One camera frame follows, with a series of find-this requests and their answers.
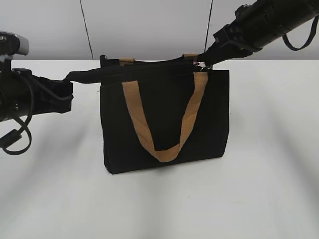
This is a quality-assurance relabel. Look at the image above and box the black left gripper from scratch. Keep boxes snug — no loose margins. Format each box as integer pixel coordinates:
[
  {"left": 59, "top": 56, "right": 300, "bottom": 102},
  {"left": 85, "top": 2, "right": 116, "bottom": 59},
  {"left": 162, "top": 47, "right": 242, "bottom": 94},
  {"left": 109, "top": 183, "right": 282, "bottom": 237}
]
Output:
[{"left": 12, "top": 69, "right": 73, "bottom": 117}]

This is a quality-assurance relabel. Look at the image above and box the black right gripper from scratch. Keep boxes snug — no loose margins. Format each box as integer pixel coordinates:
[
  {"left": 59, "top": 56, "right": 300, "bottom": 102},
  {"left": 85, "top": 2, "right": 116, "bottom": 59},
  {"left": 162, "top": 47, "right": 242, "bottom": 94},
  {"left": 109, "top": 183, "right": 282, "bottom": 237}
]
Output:
[{"left": 197, "top": 3, "right": 264, "bottom": 66}]

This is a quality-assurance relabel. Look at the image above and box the metal zipper pull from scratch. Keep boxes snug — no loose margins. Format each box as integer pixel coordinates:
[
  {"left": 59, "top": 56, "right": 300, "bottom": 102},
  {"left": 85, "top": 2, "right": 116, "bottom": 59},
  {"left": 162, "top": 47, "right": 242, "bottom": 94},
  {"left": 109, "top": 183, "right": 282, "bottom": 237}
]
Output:
[{"left": 193, "top": 61, "right": 213, "bottom": 72}]

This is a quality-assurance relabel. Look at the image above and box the black canvas tote bag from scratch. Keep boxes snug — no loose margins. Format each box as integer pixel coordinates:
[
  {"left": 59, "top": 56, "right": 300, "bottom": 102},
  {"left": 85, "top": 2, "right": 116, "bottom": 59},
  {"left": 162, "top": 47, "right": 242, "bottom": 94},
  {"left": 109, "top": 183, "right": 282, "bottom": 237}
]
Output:
[{"left": 65, "top": 53, "right": 230, "bottom": 174}]

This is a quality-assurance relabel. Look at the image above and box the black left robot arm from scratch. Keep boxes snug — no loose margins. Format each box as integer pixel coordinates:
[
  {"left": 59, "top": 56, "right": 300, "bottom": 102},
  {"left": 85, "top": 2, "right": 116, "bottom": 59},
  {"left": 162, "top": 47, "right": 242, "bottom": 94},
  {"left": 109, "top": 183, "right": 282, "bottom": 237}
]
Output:
[{"left": 0, "top": 59, "right": 73, "bottom": 121}]

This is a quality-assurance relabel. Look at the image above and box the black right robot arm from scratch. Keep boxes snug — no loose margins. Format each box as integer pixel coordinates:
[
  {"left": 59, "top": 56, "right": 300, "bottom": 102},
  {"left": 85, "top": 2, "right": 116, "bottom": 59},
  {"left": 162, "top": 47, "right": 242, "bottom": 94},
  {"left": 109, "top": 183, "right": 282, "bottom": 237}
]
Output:
[{"left": 197, "top": 0, "right": 319, "bottom": 66}]

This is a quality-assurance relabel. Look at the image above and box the tan rear bag handle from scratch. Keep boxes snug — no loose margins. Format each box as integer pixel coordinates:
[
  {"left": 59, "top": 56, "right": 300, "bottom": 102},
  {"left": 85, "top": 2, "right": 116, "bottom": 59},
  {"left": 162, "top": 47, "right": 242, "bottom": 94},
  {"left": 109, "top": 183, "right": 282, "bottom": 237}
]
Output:
[{"left": 119, "top": 53, "right": 198, "bottom": 66}]

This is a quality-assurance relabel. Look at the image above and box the tan bag handle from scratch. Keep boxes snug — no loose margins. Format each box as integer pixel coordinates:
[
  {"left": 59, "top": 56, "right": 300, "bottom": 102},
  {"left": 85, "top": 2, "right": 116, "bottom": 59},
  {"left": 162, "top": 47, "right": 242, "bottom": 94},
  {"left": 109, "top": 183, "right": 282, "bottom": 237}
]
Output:
[
  {"left": 119, "top": 53, "right": 198, "bottom": 66},
  {"left": 122, "top": 72, "right": 208, "bottom": 163}
]

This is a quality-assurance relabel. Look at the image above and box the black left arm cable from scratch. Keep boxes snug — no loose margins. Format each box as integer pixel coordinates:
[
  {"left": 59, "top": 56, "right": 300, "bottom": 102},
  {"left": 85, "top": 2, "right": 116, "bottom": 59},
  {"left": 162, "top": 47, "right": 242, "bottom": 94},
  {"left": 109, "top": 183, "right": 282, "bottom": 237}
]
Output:
[{"left": 0, "top": 72, "right": 34, "bottom": 157}]

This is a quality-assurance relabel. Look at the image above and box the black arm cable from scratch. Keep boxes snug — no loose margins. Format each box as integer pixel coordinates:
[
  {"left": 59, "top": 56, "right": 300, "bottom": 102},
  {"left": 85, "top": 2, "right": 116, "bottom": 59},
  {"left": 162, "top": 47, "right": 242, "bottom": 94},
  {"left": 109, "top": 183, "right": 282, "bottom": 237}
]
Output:
[
  {"left": 282, "top": 16, "right": 319, "bottom": 52},
  {"left": 0, "top": 72, "right": 34, "bottom": 157}
]

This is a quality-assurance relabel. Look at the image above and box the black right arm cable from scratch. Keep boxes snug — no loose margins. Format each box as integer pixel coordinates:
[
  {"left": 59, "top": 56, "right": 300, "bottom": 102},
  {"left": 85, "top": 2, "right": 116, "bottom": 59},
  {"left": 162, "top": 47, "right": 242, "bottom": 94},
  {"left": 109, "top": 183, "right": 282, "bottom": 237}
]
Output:
[{"left": 282, "top": 16, "right": 319, "bottom": 52}]

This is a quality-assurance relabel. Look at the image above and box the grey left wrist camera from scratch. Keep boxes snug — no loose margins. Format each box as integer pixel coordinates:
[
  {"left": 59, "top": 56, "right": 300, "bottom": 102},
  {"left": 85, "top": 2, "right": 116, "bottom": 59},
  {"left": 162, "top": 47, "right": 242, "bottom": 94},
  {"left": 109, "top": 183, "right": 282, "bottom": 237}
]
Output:
[{"left": 0, "top": 31, "right": 29, "bottom": 62}]

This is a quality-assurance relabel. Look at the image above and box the tan front bag handle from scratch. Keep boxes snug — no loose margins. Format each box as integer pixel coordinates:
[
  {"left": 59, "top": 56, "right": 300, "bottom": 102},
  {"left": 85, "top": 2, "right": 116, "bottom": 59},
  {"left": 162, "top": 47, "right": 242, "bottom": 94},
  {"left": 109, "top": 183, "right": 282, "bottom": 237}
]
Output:
[{"left": 122, "top": 72, "right": 208, "bottom": 163}]

